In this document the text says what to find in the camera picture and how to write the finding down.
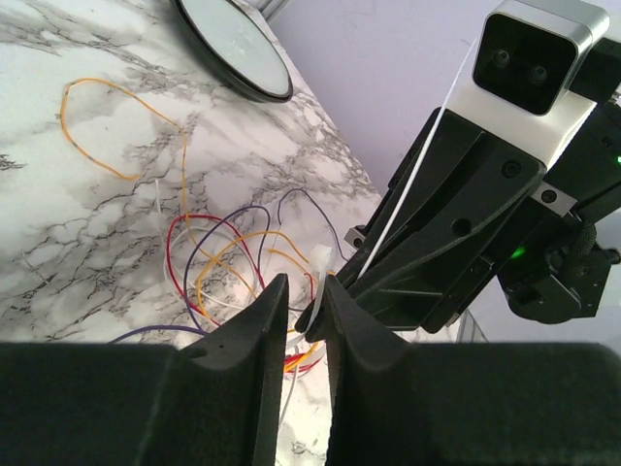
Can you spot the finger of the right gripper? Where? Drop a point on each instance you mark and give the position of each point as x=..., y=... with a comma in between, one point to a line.
x=433, y=271
x=464, y=165

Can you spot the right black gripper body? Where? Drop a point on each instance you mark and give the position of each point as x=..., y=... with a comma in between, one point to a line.
x=555, y=269

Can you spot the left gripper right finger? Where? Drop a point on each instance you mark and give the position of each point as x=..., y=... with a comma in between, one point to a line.
x=398, y=403

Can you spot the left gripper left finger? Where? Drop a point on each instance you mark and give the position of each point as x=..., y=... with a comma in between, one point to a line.
x=215, y=402

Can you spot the white zip tie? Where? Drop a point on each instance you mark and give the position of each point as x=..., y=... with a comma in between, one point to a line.
x=322, y=257

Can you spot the round brown-rimmed dish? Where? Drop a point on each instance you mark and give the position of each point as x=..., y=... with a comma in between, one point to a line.
x=234, y=49

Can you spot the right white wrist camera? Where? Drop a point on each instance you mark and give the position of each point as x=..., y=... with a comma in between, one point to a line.
x=528, y=55

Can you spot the right aluminium corner post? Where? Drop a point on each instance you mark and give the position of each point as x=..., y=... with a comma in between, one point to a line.
x=269, y=8

